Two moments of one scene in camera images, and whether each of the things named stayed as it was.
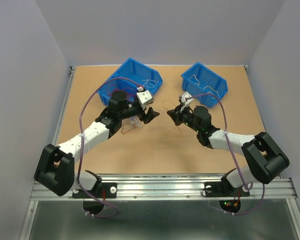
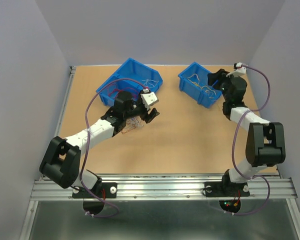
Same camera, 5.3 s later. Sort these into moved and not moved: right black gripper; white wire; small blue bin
Moved: right black gripper
Not moved: small blue bin; white wire
